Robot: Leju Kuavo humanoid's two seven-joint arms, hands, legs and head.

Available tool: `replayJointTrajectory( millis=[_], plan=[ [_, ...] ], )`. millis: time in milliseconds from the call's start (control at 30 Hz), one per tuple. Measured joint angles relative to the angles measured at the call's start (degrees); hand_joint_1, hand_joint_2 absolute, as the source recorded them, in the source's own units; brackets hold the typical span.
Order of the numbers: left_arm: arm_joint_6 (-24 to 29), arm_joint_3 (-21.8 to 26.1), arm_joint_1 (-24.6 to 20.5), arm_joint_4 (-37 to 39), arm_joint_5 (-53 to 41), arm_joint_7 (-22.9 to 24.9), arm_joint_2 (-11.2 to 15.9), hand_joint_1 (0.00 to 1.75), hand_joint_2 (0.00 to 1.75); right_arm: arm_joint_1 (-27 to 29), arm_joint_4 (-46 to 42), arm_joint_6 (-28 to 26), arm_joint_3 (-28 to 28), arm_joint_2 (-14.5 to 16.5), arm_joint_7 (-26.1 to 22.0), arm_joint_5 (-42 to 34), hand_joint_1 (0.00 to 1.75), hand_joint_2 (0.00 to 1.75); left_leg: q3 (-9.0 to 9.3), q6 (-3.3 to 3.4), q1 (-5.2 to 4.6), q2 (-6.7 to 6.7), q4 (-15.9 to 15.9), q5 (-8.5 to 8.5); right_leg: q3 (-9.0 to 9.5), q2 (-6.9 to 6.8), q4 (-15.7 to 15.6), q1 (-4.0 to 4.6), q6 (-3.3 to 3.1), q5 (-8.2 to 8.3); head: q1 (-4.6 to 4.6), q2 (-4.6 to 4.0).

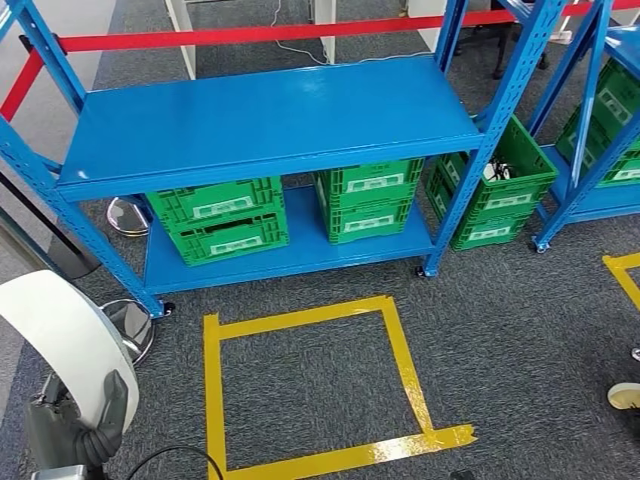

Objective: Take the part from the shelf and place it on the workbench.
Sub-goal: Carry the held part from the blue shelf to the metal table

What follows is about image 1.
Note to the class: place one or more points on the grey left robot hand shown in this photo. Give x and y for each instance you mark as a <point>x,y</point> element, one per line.
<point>55,430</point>

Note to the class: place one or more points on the white curved plastic part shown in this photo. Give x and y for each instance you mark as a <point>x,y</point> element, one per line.
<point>65,324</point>

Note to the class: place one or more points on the blue metal shelf rack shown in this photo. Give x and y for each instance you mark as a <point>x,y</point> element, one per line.
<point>260,119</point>
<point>595,79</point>

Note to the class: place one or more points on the red barrier belt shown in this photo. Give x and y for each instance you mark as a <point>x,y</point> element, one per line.
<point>250,33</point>
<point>20,86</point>

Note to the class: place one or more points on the white office desk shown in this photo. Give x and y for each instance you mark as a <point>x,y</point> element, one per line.
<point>425,6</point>
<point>183,33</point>

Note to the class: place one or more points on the black office chair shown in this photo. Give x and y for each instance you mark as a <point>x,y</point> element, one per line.
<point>500,46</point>

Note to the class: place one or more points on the white power strip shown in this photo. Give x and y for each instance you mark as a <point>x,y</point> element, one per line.
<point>561,36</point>

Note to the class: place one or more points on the chrome stanchion post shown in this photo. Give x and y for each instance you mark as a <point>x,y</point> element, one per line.
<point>135,324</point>
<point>125,218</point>

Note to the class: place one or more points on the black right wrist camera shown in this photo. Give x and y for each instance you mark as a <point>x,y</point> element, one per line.
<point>463,476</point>

